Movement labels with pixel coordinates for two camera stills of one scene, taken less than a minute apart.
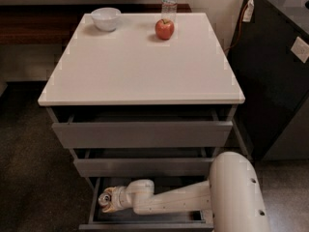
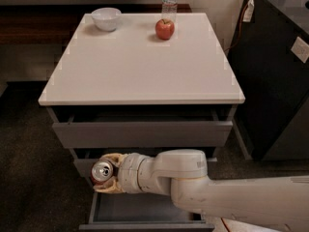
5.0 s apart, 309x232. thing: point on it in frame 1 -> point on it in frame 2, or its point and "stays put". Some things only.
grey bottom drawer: [129, 220] stays put
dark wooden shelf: [31, 24] stays put
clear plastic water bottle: [169, 3] stays put
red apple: [164, 29] stays put
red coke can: [103, 198] -> [101, 171]
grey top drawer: [133, 127] stays put
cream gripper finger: [108, 209] -> [113, 187]
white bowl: [105, 18] stays put
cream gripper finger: [111, 189] -> [114, 158]
